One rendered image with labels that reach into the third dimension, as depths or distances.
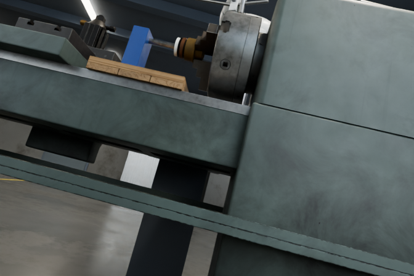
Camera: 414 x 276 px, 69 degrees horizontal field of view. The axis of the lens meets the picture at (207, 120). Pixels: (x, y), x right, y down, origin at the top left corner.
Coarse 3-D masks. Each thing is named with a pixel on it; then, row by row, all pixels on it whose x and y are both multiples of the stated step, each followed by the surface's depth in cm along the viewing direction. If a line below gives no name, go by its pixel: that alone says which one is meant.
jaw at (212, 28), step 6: (210, 24) 99; (222, 24) 97; (228, 24) 97; (210, 30) 98; (216, 30) 98; (222, 30) 96; (228, 30) 96; (198, 36) 106; (204, 36) 102; (210, 36) 99; (216, 36) 99; (198, 42) 105; (204, 42) 103; (210, 42) 102; (198, 48) 106; (204, 48) 106; (210, 48) 105
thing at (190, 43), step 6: (180, 42) 108; (186, 42) 108; (192, 42) 108; (180, 48) 108; (186, 48) 107; (192, 48) 107; (180, 54) 109; (186, 54) 108; (192, 54) 107; (198, 54) 108; (204, 54) 114; (186, 60) 111; (192, 60) 109
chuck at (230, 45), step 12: (228, 12) 101; (240, 24) 97; (228, 36) 95; (240, 36) 95; (216, 48) 95; (228, 48) 94; (240, 48) 94; (216, 60) 95; (240, 60) 94; (216, 72) 97; (228, 72) 96; (216, 84) 100; (228, 84) 98; (216, 96) 105; (228, 96) 103
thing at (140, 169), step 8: (128, 160) 754; (136, 160) 756; (144, 160) 757; (152, 160) 759; (128, 168) 750; (136, 168) 751; (144, 168) 753; (152, 168) 754; (128, 176) 746; (136, 176) 747; (144, 176) 749; (152, 176) 750; (136, 184) 743; (144, 184) 745
